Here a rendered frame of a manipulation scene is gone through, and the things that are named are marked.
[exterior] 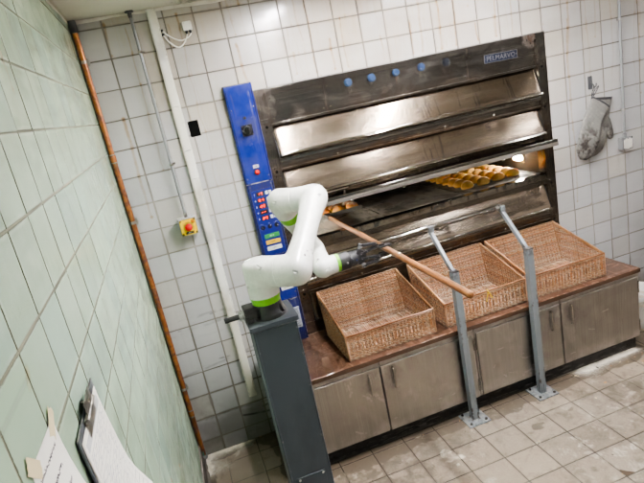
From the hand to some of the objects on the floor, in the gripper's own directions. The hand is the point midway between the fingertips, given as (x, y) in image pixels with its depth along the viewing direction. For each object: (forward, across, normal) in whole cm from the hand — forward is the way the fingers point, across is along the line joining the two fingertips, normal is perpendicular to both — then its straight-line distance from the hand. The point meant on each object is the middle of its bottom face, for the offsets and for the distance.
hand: (384, 248), depth 282 cm
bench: (+47, +119, -30) cm, 131 cm away
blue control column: (-46, +119, -153) cm, 199 cm away
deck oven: (+51, +119, -153) cm, 200 cm away
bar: (+29, +119, -9) cm, 123 cm away
